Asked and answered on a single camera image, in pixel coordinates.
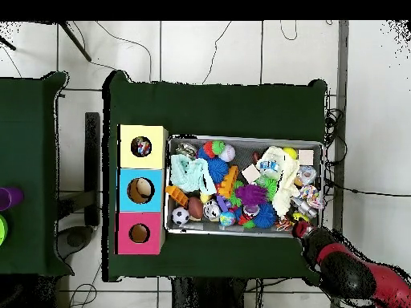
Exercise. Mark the purple spiky rubber ball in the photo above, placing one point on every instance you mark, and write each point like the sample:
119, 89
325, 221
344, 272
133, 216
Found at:
252, 195

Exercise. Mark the wide orange studded block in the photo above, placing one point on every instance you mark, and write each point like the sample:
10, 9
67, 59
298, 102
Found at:
228, 181

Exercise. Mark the brown toy football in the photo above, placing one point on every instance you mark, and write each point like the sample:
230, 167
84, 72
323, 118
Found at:
196, 208

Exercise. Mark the long orange toy block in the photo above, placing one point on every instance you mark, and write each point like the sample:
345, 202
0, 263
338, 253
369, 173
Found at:
177, 195

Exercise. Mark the small colourful patterned cloth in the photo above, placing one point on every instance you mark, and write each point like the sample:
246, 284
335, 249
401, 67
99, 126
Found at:
141, 147

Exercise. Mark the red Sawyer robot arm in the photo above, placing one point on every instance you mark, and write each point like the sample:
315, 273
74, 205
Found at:
346, 276

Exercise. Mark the silver mesh bin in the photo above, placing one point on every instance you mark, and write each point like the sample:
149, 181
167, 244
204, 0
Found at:
199, 226

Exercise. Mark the wooden box with three holes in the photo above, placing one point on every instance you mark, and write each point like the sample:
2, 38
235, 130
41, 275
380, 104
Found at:
141, 199

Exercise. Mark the yellow ball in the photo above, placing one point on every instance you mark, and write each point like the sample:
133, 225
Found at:
290, 152
301, 216

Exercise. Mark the blue spiky rubber ball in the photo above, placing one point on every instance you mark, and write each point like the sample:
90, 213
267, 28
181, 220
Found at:
265, 215

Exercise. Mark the cream yellow cloth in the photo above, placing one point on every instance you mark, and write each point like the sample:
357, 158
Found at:
285, 186

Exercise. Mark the blue globe ball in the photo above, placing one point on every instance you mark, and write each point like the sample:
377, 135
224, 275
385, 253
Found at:
227, 218

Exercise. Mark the black and white soccer ball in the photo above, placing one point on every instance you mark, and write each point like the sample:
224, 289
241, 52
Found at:
180, 215

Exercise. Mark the mint green cloth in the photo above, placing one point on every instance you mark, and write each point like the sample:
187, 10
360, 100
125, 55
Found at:
189, 175

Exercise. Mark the dark green tablecloth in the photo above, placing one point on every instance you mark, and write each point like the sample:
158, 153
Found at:
224, 109
29, 160

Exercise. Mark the grey round stand base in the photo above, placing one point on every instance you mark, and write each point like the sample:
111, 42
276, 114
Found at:
75, 239

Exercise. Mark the purple plastic cup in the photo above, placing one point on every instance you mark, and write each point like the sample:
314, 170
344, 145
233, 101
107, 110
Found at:
4, 199
16, 195

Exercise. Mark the black tripod leg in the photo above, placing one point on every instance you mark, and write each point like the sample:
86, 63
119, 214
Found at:
75, 41
8, 44

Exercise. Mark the lime green plastic cup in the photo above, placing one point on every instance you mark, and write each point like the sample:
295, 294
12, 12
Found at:
2, 229

